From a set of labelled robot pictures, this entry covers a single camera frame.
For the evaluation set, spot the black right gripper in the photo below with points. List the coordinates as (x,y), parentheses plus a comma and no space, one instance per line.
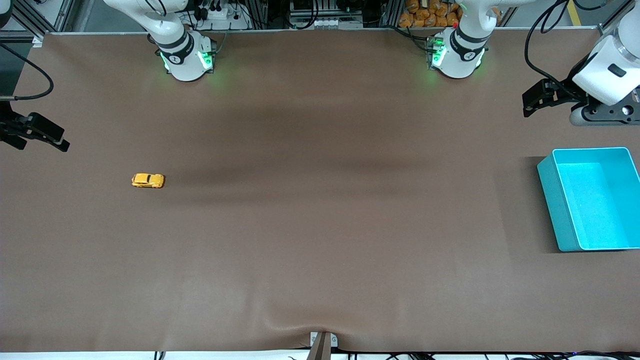
(10,125)

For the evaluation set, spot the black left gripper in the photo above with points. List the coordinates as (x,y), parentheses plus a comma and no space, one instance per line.
(563,95)

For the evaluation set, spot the yellow beetle toy car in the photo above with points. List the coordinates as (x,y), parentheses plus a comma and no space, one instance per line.
(147,181)

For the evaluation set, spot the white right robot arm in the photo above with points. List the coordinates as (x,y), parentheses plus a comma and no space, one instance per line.
(186,67)

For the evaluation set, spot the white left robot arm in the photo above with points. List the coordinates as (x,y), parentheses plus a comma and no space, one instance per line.
(456,62)

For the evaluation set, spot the teal plastic bin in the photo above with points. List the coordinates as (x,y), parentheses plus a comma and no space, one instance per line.
(595,210)

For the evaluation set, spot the heap of orange items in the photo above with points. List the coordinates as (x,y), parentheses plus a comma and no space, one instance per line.
(425,17)

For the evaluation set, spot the white power strip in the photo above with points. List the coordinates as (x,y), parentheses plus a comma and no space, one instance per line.
(225,15)

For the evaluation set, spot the white terminal block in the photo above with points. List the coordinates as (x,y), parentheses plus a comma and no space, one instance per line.
(325,23)

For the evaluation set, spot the brown table mat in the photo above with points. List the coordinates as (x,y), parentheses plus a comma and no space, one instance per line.
(320,225)

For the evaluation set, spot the white table corner bracket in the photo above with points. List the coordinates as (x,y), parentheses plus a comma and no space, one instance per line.
(37,41)

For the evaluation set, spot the aluminium profile frame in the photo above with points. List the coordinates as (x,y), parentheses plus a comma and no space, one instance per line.
(60,15)

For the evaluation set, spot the silver post bracket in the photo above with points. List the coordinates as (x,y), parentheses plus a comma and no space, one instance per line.
(334,341)

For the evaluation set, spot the brown camera post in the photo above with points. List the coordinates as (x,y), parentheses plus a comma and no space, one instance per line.
(320,350)

